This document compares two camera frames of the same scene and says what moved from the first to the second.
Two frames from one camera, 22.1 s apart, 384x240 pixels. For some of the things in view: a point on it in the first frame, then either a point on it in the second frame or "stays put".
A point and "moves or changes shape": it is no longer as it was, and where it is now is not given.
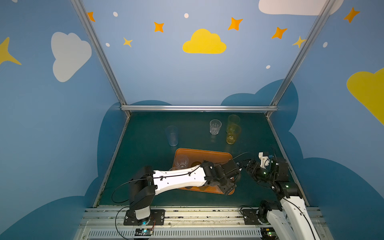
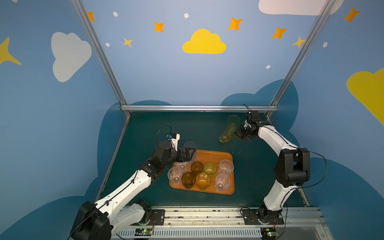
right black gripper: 256,169 -> 244,132
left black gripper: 231,169 -> 181,154
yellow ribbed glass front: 233,131 moves or changes shape
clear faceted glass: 181,162 stays put
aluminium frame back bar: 198,108 stays put
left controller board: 143,232 stays put
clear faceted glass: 215,125 moves or changes shape
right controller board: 268,233 stays put
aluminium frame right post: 319,20 stays put
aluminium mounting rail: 105,223 stays put
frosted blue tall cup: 172,132 -> 190,144
